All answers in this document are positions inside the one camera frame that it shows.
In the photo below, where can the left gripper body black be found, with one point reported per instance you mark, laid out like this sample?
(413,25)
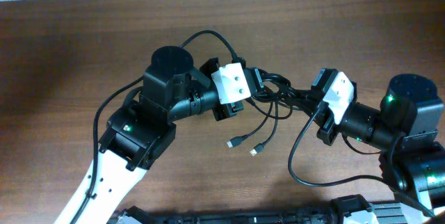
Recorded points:
(222,112)

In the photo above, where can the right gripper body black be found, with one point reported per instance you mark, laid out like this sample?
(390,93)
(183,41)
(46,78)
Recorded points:
(329,130)

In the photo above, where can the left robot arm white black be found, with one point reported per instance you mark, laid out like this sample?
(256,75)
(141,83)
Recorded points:
(138,133)

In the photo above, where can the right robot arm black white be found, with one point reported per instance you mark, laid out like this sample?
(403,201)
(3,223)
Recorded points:
(403,128)

